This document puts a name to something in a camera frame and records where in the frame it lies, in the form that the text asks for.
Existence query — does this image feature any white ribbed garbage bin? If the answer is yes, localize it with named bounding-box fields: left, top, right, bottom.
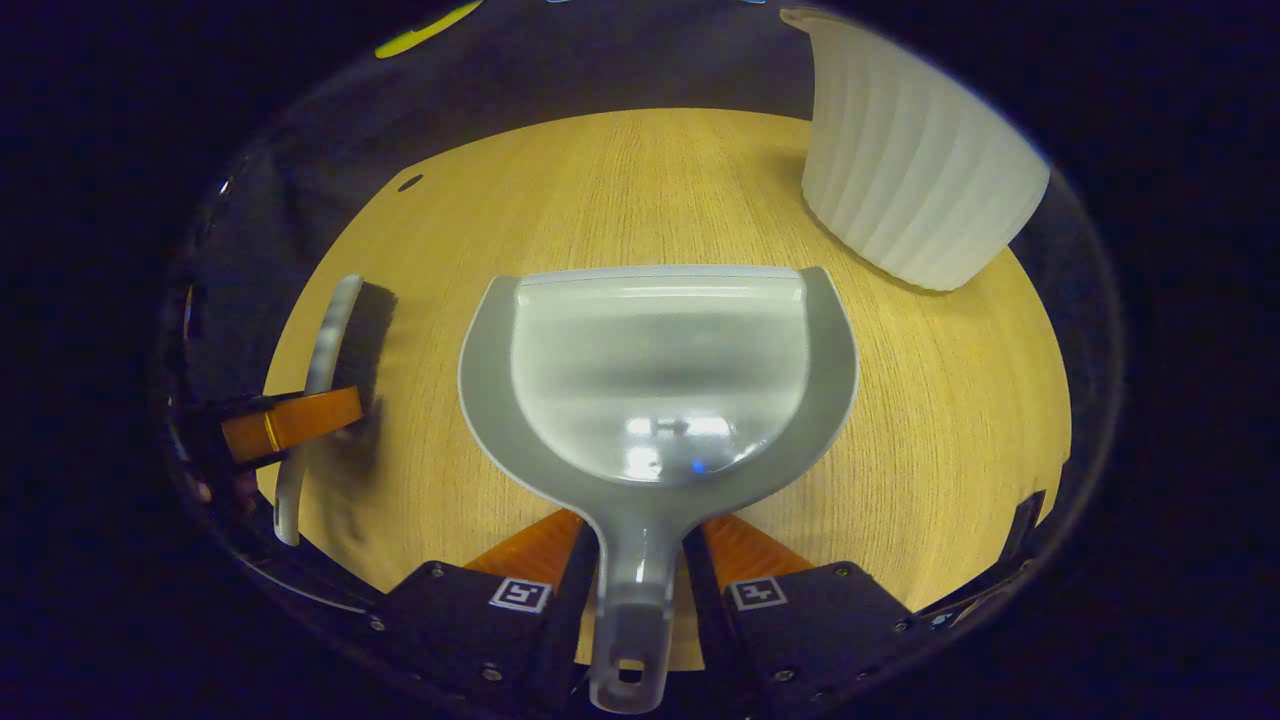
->
left=780, top=8, right=1051, bottom=293

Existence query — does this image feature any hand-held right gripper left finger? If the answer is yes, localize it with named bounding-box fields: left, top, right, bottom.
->
left=365, top=508, right=601, bottom=701

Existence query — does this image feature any wooden desktop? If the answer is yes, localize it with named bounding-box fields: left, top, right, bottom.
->
left=255, top=108, right=1073, bottom=673

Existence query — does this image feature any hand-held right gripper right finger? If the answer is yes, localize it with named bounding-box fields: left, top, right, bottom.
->
left=683, top=512, right=936, bottom=701

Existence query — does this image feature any grey dustpan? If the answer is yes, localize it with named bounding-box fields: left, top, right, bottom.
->
left=458, top=264, right=861, bottom=715

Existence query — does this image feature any small white broom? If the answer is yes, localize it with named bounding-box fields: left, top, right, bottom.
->
left=272, top=275, right=399, bottom=547

